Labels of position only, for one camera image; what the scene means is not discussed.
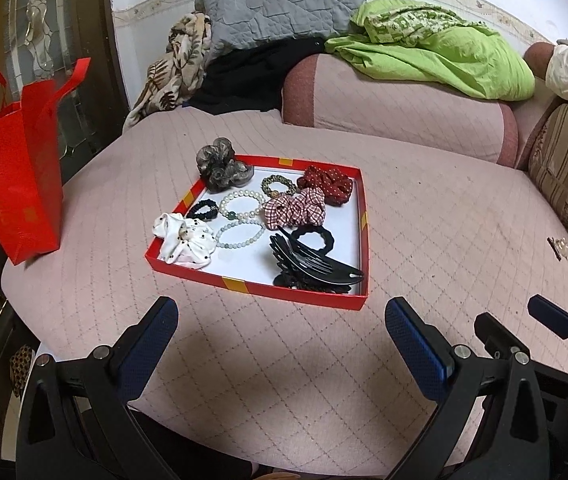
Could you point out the pink bolster pillow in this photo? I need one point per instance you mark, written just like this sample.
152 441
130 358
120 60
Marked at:
389 105

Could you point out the red dotted scrunchie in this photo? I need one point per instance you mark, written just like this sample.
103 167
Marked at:
329 182

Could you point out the black cloth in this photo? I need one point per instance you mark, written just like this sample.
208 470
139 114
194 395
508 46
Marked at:
244 80

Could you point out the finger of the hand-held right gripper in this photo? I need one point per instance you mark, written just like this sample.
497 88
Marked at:
551 312
499 337

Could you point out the green cloth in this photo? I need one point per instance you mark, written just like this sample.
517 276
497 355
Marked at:
439 55

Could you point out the striped beige cushion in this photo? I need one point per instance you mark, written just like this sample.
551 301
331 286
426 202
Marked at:
564 170

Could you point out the white dotted scrunchie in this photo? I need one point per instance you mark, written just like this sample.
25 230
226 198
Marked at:
179 240

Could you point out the pink quilted bedcover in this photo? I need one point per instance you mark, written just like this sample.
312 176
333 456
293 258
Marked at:
439 210

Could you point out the black hair claw clip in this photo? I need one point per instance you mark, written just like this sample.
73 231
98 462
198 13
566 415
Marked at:
314 270

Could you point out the red cardboard box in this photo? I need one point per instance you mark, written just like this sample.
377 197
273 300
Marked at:
249 265

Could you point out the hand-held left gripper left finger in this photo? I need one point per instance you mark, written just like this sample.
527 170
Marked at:
149 345

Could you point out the leaf print cloth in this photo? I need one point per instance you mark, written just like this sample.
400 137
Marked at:
174 70

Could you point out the pink plaid scrunchie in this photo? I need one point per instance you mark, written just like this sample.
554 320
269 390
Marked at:
294 210

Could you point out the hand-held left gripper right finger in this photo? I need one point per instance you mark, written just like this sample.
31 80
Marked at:
416 350

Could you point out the brown bolster pillow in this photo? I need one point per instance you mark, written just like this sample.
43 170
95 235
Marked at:
539 57

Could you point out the leopard print cloth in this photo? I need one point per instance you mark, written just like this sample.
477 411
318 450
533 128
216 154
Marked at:
21 365

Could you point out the small gold hair clip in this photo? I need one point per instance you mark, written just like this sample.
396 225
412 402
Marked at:
559 247

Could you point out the glass panel door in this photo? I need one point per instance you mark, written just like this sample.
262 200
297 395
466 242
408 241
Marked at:
39 25

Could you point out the grey sheer scrunchie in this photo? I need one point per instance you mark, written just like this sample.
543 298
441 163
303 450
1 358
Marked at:
221 162

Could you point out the red fabric bag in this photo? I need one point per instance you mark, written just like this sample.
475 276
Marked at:
14 185

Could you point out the grey quilted pillow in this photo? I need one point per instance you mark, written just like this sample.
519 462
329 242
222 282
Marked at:
284 0

